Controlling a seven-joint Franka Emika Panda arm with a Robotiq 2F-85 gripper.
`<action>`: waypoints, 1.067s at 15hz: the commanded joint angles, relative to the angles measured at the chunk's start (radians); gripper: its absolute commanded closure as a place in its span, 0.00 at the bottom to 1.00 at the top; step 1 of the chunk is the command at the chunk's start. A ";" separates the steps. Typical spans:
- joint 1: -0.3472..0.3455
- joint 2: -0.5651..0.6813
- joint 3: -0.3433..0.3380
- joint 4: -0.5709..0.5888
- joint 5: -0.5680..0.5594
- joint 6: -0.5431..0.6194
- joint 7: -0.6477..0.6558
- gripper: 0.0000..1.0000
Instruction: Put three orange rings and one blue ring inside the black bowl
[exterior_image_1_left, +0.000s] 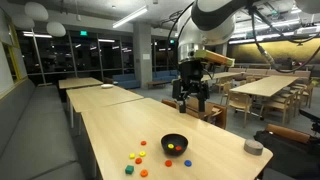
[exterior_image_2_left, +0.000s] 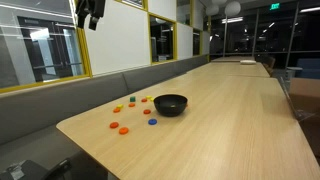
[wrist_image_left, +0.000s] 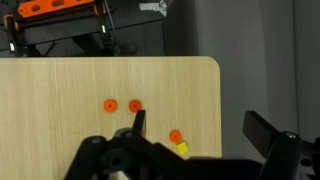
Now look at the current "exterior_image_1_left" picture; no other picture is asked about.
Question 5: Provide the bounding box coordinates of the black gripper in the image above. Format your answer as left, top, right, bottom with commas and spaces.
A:
172, 60, 210, 113

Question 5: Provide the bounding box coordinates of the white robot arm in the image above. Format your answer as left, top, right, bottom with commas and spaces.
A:
172, 0, 287, 113

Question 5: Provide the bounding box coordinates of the black bowl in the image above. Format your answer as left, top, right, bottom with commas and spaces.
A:
161, 134, 188, 156

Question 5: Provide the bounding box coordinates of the wooden chair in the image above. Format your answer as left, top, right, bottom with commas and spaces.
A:
227, 91, 252, 127

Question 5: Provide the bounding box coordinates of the blue sofa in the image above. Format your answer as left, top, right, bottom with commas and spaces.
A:
113, 74, 140, 89

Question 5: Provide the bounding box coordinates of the grey round speaker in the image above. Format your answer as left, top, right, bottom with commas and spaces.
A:
244, 139, 264, 156

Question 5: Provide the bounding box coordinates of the yellow block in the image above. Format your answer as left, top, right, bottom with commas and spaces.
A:
129, 153, 135, 159

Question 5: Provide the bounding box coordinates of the right wooden table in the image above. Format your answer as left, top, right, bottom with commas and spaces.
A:
231, 75, 297, 97

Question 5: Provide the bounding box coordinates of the wooden table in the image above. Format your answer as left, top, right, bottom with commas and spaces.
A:
67, 86, 143, 113
58, 77, 102, 89
231, 75, 297, 97

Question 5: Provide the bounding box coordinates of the green cube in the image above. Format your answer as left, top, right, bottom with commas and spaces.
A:
125, 165, 134, 174

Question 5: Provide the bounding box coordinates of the white plate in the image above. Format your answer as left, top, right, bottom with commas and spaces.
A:
101, 84, 114, 89

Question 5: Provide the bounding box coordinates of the brown leather chair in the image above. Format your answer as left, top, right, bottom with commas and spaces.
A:
265, 124, 310, 144

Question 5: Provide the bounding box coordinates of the middle wooden table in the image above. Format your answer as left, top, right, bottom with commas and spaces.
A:
67, 86, 143, 113

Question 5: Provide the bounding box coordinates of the far wooden table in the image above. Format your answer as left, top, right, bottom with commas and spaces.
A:
58, 77, 102, 89

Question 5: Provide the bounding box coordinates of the grey bench seat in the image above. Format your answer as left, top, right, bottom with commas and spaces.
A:
0, 79, 85, 180

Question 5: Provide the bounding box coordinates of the wrist camera with wood mount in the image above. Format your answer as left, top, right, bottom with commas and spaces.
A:
194, 50, 234, 67

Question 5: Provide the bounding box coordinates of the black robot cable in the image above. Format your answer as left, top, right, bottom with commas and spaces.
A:
248, 5, 320, 74

